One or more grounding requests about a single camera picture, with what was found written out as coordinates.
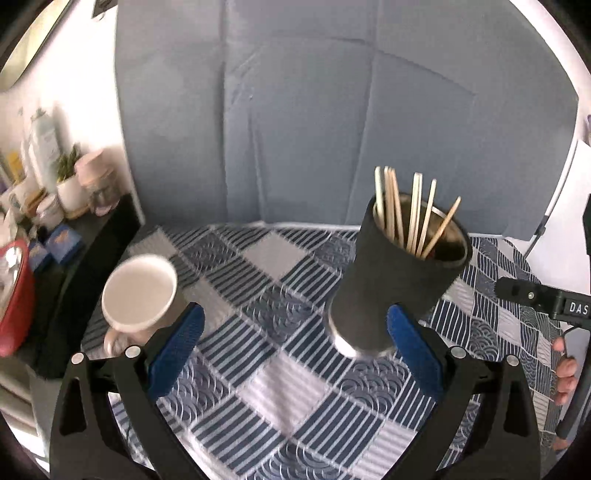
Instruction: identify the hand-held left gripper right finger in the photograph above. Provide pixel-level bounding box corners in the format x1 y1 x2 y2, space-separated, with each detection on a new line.
387 304 542 480

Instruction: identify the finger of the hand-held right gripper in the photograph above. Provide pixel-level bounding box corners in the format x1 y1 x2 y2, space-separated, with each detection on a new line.
495 276 561 317

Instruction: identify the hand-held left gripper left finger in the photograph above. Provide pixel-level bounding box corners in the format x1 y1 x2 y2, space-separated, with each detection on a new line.
48 302 206 480

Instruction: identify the black steel-lined tumbler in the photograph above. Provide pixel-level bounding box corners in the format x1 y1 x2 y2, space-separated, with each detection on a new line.
329 194 474 360

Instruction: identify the bunch of wooden chopsticks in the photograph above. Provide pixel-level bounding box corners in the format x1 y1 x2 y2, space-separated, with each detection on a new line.
374 166 462 259

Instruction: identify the person's right hand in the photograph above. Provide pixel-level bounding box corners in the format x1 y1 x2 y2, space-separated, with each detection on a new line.
551 336 580 408

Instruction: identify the white cup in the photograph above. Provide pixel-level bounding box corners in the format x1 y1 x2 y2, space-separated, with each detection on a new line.
102 255 180 356

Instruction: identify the white folded board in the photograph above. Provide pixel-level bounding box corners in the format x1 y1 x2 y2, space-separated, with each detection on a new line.
522 136 591 257

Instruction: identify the blue grey checkered blanket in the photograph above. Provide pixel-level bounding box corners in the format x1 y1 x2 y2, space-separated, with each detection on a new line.
81 222 573 480

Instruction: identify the black dresser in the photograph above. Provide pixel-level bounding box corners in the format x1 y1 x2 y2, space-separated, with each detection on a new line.
28 194 144 379

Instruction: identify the blue box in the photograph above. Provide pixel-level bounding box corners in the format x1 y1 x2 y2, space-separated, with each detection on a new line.
28 240 54 273
46 226 84 264

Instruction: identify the red container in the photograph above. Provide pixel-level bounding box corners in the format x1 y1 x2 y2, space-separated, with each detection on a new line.
0 240 36 357

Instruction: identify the small potted plant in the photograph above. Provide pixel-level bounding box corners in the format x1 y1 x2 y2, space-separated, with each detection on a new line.
55 145 89 212

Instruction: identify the white jar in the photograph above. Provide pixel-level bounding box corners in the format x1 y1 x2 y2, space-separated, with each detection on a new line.
34 194 64 225

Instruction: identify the pink lidded jar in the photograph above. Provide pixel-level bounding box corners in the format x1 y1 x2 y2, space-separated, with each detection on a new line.
76 150 116 216

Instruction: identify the white mug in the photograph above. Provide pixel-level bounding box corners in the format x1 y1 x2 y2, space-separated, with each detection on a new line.
7 185 33 217

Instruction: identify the yellow bottle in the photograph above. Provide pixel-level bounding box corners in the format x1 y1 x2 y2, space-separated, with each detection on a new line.
4 152 26 185

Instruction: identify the large pale bottle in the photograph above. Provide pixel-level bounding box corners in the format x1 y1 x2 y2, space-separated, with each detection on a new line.
25 108 63 195

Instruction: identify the oval wall mirror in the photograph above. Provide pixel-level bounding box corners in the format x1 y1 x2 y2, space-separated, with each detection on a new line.
0 0 71 92

